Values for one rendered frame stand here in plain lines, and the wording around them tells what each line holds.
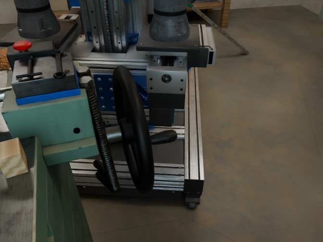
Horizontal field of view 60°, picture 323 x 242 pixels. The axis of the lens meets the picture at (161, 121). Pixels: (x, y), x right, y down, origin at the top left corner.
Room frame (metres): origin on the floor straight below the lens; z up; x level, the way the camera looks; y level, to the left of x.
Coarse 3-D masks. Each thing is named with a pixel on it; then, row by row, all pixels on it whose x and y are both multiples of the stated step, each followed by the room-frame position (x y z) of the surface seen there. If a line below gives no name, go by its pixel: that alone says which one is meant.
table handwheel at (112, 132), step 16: (112, 80) 0.57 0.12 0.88; (128, 80) 0.45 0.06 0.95; (128, 96) 0.42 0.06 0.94; (128, 112) 0.47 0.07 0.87; (144, 112) 0.40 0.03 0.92; (112, 128) 0.46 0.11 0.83; (128, 128) 0.46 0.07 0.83; (144, 128) 0.37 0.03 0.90; (128, 144) 0.45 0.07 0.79; (144, 144) 0.36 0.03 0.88; (128, 160) 0.49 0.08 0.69; (144, 160) 0.34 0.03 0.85; (144, 176) 0.34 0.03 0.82; (144, 192) 0.35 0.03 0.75
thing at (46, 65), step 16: (32, 48) 0.47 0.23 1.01; (48, 48) 0.47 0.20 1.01; (16, 64) 0.43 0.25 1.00; (32, 64) 0.43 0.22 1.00; (48, 64) 0.43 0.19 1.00; (64, 64) 0.43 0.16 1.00; (16, 80) 0.38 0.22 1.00; (32, 80) 0.38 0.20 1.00; (48, 80) 0.38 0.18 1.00; (64, 80) 0.39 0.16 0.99; (16, 96) 0.37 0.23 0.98; (32, 96) 0.37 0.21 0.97; (48, 96) 0.38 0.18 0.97; (64, 96) 0.39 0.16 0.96
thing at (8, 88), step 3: (3, 87) 0.42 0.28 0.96; (6, 87) 0.41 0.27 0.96; (9, 87) 0.42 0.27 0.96; (0, 90) 0.41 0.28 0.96; (3, 90) 0.41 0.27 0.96; (6, 90) 0.41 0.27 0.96; (9, 90) 0.41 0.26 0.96; (0, 93) 0.40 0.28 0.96; (3, 93) 0.40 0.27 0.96; (0, 96) 0.40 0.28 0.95; (3, 96) 0.40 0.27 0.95; (0, 99) 0.40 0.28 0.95
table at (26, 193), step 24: (0, 72) 0.58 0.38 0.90; (0, 120) 0.40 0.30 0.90; (24, 144) 0.34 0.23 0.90; (72, 144) 0.37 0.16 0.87; (96, 144) 0.37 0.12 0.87; (0, 192) 0.24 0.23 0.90; (24, 192) 0.24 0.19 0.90; (0, 216) 0.20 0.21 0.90; (24, 216) 0.20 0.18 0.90; (0, 240) 0.17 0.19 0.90; (24, 240) 0.17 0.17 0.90
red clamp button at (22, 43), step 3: (15, 42) 0.46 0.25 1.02; (18, 42) 0.46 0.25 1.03; (21, 42) 0.46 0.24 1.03; (24, 42) 0.46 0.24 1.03; (27, 42) 0.46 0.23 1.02; (30, 42) 0.47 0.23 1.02; (12, 45) 0.46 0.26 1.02; (15, 45) 0.45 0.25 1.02; (18, 45) 0.45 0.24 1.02; (21, 45) 0.45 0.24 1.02; (24, 45) 0.45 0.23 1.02; (27, 45) 0.45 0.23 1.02; (30, 45) 0.46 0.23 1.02; (15, 48) 0.45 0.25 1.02; (18, 48) 0.45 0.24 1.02; (21, 48) 0.45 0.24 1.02; (24, 48) 0.45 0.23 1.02; (27, 48) 0.46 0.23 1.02
